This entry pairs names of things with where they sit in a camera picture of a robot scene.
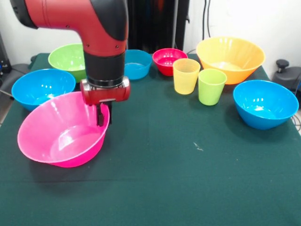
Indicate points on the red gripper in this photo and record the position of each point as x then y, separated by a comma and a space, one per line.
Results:
105, 94

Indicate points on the pink plastic bowl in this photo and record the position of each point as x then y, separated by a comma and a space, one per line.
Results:
47, 117

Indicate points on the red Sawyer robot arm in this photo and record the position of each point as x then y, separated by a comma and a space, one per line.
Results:
70, 14

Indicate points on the small blue plastic bowl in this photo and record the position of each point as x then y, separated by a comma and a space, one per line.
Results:
141, 70

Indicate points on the green plastic bowl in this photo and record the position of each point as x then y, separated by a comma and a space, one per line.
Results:
65, 56

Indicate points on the red plastic bowl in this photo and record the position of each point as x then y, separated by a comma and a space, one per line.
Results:
164, 68

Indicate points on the large blue plastic bowl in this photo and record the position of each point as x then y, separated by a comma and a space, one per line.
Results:
30, 89
258, 120

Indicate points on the dark green table cloth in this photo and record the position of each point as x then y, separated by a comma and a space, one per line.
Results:
164, 176

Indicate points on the yellow plastic cup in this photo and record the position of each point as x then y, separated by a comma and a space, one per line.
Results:
185, 82

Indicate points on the light green plastic cup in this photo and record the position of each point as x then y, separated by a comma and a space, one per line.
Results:
211, 94

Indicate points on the black device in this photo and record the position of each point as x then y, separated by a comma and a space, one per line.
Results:
4, 61

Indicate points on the orange plastic bowl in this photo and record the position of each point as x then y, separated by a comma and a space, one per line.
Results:
235, 51

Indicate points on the black knob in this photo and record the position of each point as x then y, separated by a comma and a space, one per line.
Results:
282, 64

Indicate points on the grey stand base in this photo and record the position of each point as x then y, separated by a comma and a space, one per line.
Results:
291, 77

